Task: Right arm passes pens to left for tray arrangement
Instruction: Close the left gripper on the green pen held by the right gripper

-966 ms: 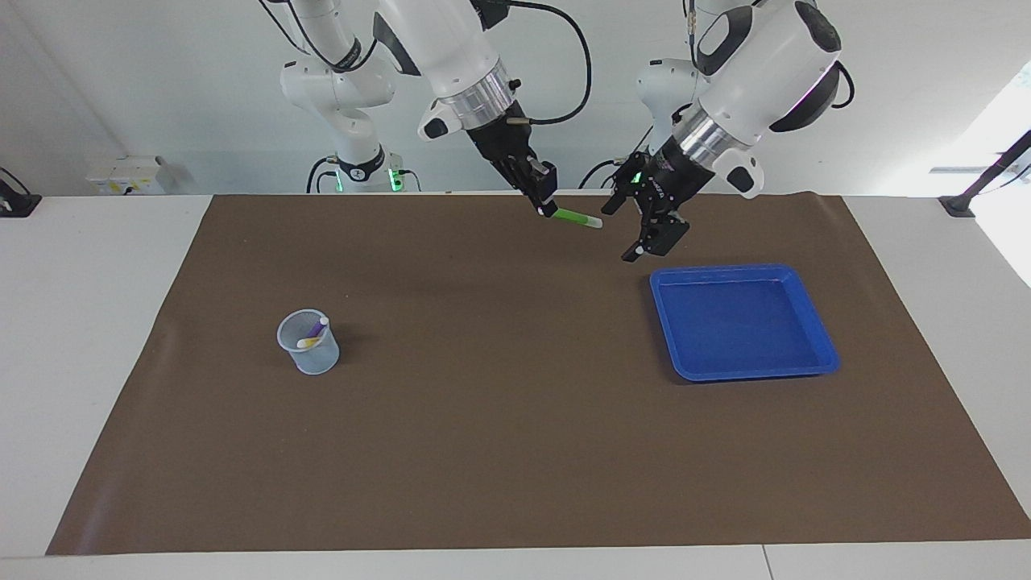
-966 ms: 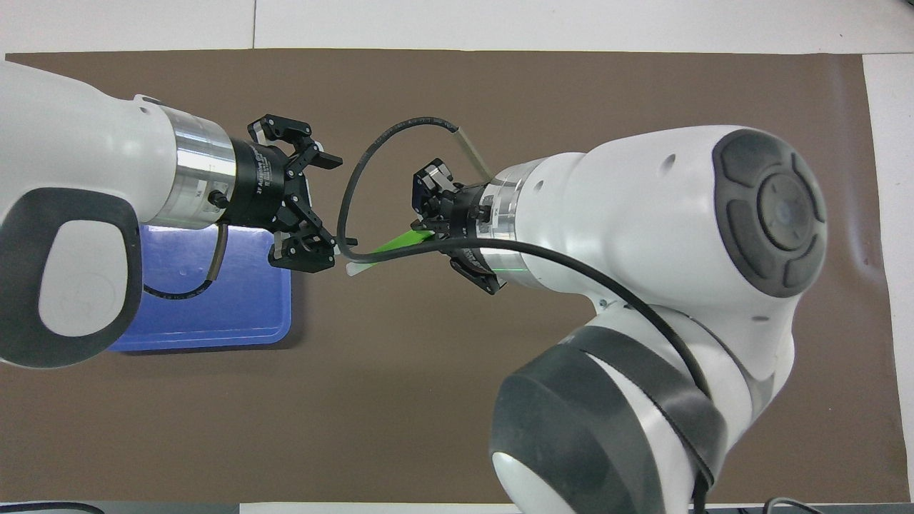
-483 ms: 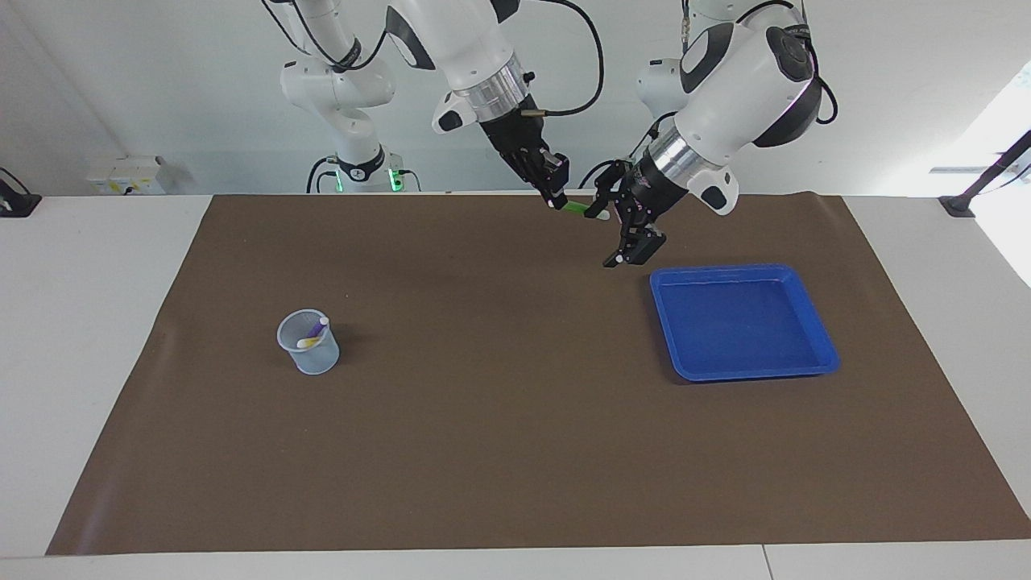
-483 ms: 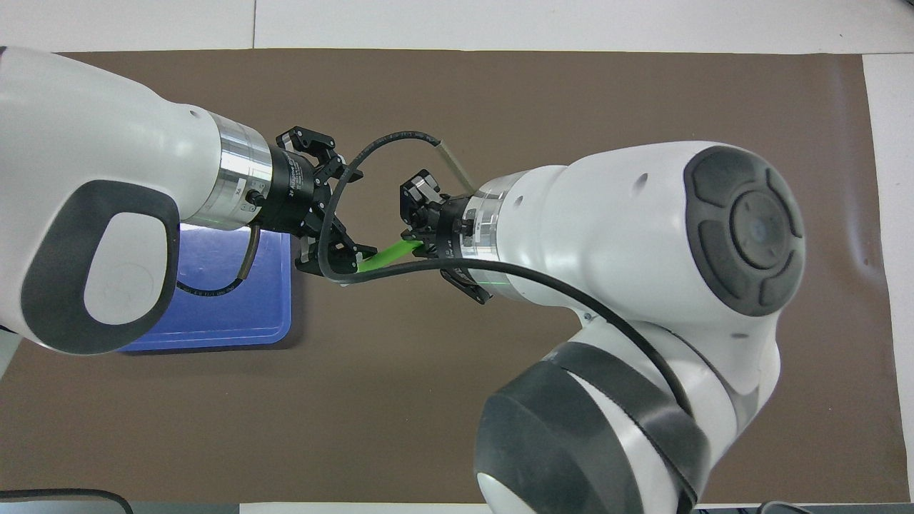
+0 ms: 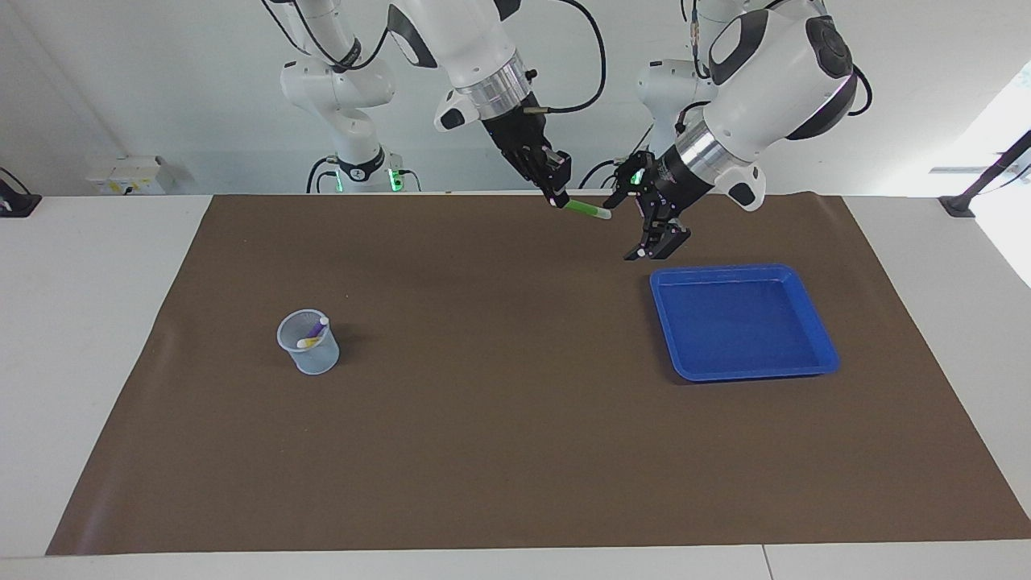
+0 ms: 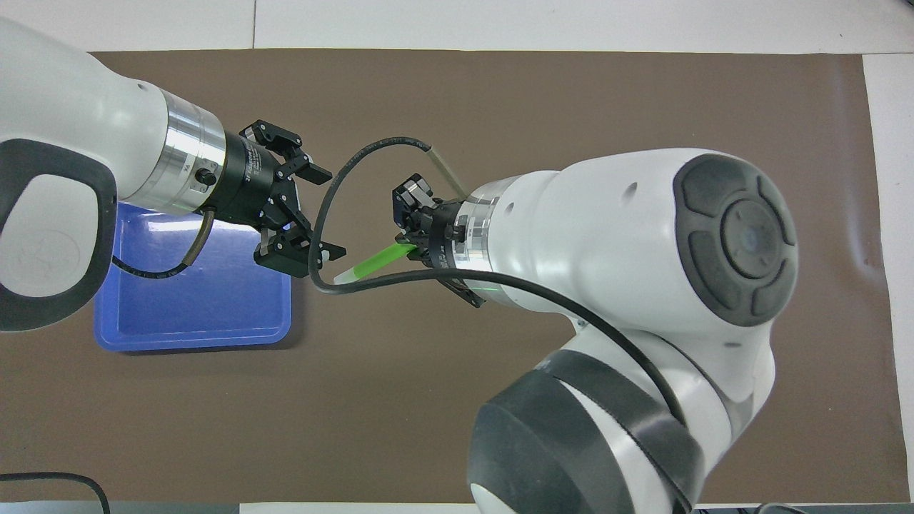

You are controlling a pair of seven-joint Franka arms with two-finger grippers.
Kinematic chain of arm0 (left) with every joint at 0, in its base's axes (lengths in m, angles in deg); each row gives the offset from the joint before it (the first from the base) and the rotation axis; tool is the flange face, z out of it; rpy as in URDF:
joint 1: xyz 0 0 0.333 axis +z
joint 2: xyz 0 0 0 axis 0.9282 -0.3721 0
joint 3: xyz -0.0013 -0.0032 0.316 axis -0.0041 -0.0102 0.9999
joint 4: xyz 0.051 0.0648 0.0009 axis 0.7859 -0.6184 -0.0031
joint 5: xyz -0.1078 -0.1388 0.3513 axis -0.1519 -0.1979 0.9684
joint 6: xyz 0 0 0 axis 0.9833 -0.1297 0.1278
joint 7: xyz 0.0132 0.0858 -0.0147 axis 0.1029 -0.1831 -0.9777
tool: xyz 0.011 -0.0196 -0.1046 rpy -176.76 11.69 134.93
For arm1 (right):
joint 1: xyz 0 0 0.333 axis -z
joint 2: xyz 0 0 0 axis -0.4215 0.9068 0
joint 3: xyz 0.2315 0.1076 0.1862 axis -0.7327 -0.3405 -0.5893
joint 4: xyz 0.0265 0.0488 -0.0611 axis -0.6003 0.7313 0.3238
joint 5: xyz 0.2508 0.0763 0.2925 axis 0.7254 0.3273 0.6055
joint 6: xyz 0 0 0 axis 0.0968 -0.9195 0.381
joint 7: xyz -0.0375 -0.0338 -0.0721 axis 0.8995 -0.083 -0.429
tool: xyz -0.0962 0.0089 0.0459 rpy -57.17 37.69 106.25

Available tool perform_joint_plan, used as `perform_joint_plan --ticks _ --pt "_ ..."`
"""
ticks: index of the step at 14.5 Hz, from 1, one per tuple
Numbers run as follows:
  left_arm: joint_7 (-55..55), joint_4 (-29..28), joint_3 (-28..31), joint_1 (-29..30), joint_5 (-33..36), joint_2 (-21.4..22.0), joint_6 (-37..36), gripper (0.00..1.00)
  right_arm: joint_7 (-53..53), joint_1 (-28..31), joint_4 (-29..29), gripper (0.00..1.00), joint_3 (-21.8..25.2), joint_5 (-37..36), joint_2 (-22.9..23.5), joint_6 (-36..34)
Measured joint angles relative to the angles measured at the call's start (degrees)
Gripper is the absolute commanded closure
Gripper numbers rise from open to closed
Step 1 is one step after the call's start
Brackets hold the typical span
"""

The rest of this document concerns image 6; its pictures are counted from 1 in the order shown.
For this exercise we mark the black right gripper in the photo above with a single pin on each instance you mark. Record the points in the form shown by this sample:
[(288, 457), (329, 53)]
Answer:
[(439, 235)]

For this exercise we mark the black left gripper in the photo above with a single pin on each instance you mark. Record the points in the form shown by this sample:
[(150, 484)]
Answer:
[(246, 178)]

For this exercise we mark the green pen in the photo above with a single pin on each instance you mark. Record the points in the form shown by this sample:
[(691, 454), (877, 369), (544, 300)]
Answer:
[(378, 263)]

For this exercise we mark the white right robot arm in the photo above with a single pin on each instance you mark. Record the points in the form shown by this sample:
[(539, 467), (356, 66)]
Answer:
[(607, 228)]

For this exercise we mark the blue plastic tray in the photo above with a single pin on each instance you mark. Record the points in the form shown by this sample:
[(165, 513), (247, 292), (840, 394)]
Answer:
[(214, 307)]

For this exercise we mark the brown table mat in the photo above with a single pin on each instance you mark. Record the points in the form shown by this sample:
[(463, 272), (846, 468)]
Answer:
[(428, 400)]

